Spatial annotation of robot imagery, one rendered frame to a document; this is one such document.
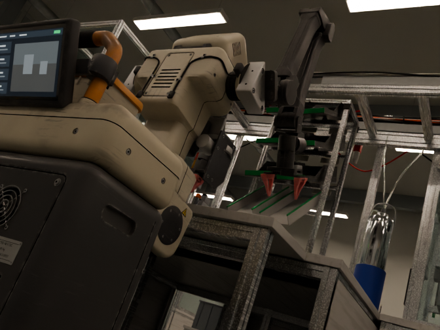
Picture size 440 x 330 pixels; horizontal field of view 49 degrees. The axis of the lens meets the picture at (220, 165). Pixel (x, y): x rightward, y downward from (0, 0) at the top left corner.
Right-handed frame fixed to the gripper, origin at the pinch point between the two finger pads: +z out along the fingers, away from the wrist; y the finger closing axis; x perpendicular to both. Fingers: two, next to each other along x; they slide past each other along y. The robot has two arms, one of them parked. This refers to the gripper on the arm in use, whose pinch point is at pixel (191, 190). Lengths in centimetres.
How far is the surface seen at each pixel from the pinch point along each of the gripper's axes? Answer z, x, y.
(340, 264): 23, 15, -74
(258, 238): 28, 41, -57
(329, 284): 30, 13, -72
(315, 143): -29, -2, -48
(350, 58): -463, -468, 122
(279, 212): 0.0, -9.6, -38.0
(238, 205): 1.1, -6.6, -20.8
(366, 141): -97, -112, -37
